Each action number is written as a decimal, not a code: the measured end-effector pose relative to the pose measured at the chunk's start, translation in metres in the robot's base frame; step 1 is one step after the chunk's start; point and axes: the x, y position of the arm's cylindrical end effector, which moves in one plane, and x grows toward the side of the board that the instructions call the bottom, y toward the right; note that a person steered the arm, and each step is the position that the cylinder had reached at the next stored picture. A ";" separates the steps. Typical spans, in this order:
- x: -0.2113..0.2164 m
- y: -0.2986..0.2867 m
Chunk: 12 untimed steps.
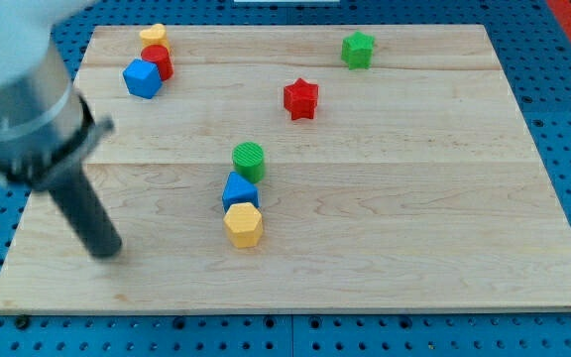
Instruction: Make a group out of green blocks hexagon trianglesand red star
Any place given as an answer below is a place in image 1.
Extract green cylinder block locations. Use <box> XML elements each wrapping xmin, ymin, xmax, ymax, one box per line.
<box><xmin>232</xmin><ymin>142</ymin><xmax>265</xmax><ymax>183</ymax></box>

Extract green star block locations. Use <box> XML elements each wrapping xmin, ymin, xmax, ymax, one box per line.
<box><xmin>341</xmin><ymin>31</ymin><xmax>375</xmax><ymax>70</ymax></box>

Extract yellow heart block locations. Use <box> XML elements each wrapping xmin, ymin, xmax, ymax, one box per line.
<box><xmin>139</xmin><ymin>23</ymin><xmax>171</xmax><ymax>51</ymax></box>

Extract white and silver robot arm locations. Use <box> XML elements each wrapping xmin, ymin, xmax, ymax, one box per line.
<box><xmin>0</xmin><ymin>0</ymin><xmax>122</xmax><ymax>258</ymax></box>

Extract blue cube block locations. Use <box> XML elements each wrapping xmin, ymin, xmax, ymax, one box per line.
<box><xmin>122</xmin><ymin>59</ymin><xmax>163</xmax><ymax>99</ymax></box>

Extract blue triangle block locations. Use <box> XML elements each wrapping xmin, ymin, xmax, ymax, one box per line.
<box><xmin>221</xmin><ymin>172</ymin><xmax>260</xmax><ymax>212</ymax></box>

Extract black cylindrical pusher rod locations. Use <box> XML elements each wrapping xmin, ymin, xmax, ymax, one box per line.
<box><xmin>49</xmin><ymin>166</ymin><xmax>122</xmax><ymax>258</ymax></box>

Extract yellow hexagon block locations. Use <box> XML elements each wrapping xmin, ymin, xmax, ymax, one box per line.
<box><xmin>223</xmin><ymin>202</ymin><xmax>264</xmax><ymax>249</ymax></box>

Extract red cylinder block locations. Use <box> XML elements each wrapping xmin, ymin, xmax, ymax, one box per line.
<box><xmin>141</xmin><ymin>45</ymin><xmax>173</xmax><ymax>81</ymax></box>

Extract light wooden board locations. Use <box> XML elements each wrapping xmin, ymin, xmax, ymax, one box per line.
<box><xmin>0</xmin><ymin>25</ymin><xmax>571</xmax><ymax>315</ymax></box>

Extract red star block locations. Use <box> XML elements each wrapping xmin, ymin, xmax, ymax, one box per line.
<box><xmin>283</xmin><ymin>78</ymin><xmax>319</xmax><ymax>121</ymax></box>

